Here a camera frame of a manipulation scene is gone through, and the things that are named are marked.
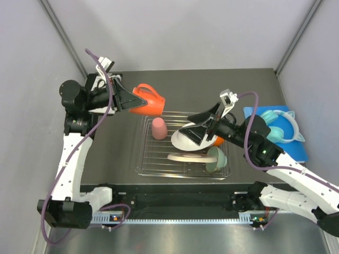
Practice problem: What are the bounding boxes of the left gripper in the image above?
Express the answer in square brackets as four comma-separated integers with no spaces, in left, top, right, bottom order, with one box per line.
[83,77,147,112]

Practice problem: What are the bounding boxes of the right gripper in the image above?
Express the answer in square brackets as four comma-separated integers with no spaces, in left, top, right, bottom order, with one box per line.
[179,102,251,150]

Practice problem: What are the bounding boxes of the white blue-rimmed plate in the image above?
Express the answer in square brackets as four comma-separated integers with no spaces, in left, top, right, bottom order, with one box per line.
[171,130,217,151]

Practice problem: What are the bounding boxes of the orange and white bowl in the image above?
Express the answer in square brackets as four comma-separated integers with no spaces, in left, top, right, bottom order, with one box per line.
[213,136,225,147]

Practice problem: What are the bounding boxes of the green ceramic bowl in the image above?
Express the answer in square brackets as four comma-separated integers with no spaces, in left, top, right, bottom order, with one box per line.
[206,147,228,173]

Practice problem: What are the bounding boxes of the pink floral plate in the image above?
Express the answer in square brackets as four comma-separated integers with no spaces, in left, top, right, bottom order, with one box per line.
[167,153,217,164]

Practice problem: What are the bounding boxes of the orange mug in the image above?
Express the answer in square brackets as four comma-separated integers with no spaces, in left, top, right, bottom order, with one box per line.
[129,83,166,116]

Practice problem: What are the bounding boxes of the pink plastic cup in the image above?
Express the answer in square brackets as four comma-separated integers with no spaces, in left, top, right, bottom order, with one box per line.
[151,117,168,140]

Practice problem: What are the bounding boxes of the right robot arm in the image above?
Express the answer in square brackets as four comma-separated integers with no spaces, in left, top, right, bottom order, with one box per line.
[179,102,338,237]

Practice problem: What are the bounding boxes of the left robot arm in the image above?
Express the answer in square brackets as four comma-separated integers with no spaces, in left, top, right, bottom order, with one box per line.
[37,74,147,229]

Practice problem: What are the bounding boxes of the teal cat-ear headphones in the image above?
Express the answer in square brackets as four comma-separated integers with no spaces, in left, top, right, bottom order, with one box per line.
[260,110,305,144]

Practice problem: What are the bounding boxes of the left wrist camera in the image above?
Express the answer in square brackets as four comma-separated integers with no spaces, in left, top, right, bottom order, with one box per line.
[95,56,115,78]

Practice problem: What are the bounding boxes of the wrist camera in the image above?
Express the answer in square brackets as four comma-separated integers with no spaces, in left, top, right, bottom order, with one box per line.
[219,89,238,118]
[95,56,115,78]

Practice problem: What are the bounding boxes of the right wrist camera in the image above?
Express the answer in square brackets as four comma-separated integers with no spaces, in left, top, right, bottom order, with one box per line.
[219,89,238,118]

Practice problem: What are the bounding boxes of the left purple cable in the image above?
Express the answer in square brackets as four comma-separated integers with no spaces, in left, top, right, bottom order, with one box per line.
[41,48,132,246]

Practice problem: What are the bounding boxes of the wire dish rack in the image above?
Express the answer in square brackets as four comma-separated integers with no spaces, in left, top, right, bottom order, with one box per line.
[135,112,231,180]

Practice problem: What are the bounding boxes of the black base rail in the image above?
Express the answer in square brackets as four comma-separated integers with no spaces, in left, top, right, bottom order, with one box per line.
[79,183,279,230]

